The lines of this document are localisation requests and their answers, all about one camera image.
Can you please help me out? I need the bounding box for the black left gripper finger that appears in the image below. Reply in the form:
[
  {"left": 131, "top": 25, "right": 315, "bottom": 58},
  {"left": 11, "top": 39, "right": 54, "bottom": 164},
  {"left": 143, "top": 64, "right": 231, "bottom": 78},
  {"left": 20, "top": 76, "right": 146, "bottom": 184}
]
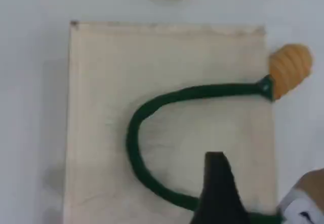
[{"left": 191, "top": 152, "right": 251, "bottom": 224}]

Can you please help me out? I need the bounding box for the striped bread roll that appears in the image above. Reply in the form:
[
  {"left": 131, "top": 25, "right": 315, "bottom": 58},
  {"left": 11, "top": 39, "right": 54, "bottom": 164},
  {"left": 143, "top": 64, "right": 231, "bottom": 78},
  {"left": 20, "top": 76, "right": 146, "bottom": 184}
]
[{"left": 268, "top": 44, "right": 314, "bottom": 100}]

